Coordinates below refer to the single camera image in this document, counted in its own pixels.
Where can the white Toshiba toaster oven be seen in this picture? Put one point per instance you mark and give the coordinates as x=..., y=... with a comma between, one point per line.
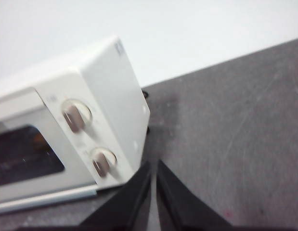
x=110, y=84

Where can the silver oven crumb tray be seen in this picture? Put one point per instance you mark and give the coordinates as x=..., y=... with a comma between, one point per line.
x=42, y=198

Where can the oven door with glass window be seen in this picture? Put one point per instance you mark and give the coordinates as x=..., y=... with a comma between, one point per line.
x=18, y=108

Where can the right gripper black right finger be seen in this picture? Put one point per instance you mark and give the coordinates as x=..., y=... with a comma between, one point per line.
x=180, y=209

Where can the round white oven knob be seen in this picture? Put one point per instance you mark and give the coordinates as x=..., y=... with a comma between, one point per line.
x=103, y=162
x=75, y=115

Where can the black oven foot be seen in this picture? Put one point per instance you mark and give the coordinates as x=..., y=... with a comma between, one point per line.
x=145, y=94

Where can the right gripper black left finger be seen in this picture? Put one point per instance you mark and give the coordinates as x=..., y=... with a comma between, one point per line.
x=124, y=207

